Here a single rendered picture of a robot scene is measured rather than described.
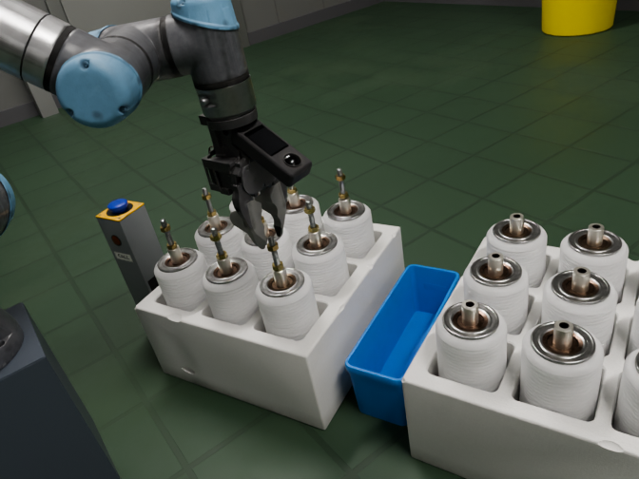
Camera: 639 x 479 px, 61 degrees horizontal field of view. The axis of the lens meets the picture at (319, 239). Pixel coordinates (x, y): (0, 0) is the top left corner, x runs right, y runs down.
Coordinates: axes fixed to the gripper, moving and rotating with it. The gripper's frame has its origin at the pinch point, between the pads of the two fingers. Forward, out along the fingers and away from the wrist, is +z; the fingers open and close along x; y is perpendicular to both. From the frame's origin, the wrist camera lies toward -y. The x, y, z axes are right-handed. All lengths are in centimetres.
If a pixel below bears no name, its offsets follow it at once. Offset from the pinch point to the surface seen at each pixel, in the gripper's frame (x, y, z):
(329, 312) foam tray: -3.8, -4.9, 16.6
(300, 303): 1.1, -3.9, 11.4
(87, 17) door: -119, 253, -8
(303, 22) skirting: -259, 218, 31
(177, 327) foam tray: 10.9, 19.8, 18.6
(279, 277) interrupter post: 0.9, 0.0, 7.4
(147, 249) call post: 1.7, 38.2, 12.3
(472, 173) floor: -90, 10, 35
